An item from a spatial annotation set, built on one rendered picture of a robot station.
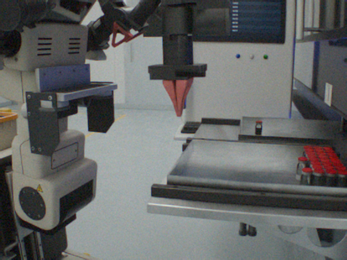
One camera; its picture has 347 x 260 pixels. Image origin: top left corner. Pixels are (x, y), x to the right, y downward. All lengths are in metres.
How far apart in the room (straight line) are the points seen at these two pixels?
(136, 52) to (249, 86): 4.98
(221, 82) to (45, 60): 0.84
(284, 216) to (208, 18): 0.36
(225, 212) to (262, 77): 1.02
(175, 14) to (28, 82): 0.48
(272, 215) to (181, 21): 0.37
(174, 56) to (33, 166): 0.52
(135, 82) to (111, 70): 0.52
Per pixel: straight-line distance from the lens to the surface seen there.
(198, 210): 0.60
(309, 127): 1.22
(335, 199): 0.63
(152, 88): 6.37
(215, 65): 1.53
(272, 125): 1.20
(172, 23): 0.63
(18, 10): 0.73
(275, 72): 1.55
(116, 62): 6.57
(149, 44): 6.34
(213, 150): 0.88
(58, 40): 0.98
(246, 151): 0.87
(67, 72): 0.97
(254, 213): 0.59
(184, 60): 0.63
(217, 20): 0.62
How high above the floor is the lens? 1.15
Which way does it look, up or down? 14 degrees down
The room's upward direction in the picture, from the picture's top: straight up
